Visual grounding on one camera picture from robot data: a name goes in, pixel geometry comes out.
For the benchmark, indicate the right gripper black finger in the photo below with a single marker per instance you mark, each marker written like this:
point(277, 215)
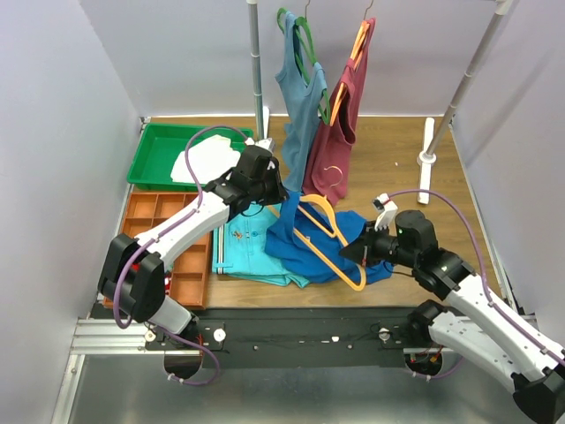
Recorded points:
point(356, 251)
point(367, 235)

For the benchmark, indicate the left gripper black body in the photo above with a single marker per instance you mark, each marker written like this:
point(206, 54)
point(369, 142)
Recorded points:
point(274, 189)

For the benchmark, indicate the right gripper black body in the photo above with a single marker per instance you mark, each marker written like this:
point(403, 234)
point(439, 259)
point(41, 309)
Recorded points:
point(385, 246)

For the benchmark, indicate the yellow wooden hanger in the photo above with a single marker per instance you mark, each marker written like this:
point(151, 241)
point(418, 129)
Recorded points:
point(322, 256)

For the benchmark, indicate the blue tank top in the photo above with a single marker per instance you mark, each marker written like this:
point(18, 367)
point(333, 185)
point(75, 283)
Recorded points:
point(309, 252)

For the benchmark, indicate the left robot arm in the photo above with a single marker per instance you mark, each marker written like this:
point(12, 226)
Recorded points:
point(140, 296)

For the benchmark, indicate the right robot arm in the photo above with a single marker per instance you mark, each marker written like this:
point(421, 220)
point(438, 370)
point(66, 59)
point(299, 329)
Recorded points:
point(467, 317)

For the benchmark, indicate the maroon hanging tank top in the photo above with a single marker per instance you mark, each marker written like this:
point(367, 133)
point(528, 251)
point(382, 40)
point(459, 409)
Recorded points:
point(328, 165)

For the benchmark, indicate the grey-blue hanging tank top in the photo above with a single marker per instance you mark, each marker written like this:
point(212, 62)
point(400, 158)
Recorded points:
point(295, 151)

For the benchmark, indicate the green hanger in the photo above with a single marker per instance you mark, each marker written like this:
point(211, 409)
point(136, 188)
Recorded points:
point(302, 79)

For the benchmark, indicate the orange hanger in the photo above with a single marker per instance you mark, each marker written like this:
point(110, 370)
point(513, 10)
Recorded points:
point(356, 56)

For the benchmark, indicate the white garment in tray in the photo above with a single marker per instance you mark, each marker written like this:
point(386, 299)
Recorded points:
point(209, 159)

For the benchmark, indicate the turquoise folded shorts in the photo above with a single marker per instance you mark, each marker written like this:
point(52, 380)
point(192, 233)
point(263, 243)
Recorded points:
point(239, 250)

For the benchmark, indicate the left white rack foot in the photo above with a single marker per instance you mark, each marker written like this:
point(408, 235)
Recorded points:
point(262, 117)

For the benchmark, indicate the white rack foot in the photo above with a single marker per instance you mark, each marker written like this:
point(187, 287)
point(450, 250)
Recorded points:
point(262, 117)
point(426, 162)

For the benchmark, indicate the right white rack foot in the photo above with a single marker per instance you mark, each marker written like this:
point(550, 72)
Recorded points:
point(426, 162)

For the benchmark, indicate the orange compartment organizer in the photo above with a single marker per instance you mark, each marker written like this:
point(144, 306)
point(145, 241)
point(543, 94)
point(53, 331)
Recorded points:
point(190, 271)

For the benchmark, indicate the green plastic tray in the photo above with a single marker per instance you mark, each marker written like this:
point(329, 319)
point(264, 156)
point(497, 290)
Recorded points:
point(159, 147)

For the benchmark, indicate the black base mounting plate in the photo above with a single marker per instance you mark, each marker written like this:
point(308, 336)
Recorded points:
point(299, 337)

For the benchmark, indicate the red cloth in organizer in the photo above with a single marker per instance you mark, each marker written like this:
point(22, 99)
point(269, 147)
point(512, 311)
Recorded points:
point(167, 277)

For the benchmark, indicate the left metal rack pole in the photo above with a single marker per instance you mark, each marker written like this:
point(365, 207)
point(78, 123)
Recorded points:
point(253, 13)

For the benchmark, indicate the metal rack pole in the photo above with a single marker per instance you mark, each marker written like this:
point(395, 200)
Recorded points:
point(253, 13)
point(501, 10)

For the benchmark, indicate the right metal rack pole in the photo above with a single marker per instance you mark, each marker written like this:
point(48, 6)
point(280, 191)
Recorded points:
point(501, 10)

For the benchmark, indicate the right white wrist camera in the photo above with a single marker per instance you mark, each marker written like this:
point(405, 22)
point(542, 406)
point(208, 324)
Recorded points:
point(386, 210)

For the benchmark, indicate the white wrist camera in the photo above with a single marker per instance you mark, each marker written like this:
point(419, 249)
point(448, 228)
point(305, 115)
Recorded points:
point(386, 210)
point(267, 144)

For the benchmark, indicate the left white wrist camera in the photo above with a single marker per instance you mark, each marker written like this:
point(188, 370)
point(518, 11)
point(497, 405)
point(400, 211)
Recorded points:
point(267, 144)

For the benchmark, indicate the aluminium frame rail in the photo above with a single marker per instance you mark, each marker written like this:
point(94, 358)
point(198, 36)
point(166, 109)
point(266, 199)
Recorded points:
point(112, 378)

